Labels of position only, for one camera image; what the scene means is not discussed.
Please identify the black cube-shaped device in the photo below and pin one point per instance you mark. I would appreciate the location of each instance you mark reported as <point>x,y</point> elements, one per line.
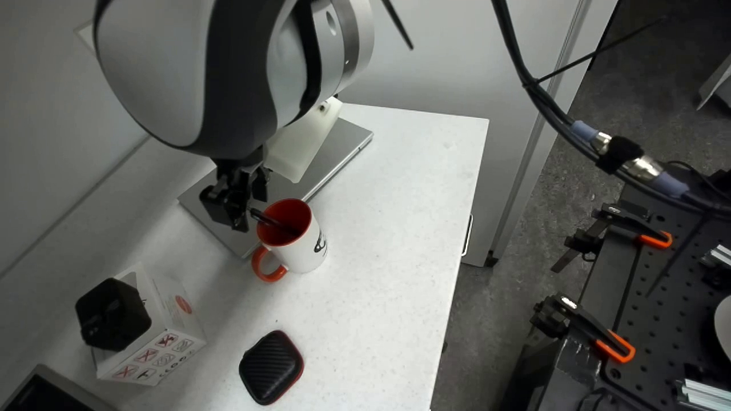
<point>112,312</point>

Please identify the silver closed laptop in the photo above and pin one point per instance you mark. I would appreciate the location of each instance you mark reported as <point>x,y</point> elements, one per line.
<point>346,139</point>

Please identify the dark screen grey frame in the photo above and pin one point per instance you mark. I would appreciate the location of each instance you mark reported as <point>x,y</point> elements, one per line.
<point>46,394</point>

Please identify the black perforated breadboard table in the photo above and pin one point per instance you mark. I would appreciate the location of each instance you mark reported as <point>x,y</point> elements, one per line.
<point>663,303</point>

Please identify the grey metal post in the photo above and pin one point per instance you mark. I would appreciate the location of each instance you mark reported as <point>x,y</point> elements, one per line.
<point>526,173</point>

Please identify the grey furniture piece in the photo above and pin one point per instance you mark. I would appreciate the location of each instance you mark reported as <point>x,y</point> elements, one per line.
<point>718,83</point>

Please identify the white cardboard box red print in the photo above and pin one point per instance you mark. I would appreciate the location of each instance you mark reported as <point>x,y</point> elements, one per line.
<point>164,343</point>

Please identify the black square puck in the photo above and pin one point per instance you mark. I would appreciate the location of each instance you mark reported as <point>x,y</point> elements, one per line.
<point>271,368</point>

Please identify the silver aluminium extrusion bar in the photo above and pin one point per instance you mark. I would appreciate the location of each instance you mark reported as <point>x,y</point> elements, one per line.
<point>704,394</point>

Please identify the black pen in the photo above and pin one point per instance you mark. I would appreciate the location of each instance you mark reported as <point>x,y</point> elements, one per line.
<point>274,222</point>

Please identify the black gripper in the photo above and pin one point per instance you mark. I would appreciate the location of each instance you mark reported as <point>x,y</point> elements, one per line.
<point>239,170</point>

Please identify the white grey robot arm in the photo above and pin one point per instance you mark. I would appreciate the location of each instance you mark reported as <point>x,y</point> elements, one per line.
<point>198,69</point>

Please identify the white mug orange inside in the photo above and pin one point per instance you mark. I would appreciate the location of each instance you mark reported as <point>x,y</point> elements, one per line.
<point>305,246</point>

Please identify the white round disc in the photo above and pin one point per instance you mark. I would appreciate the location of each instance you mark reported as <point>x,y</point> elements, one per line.
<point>724,327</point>

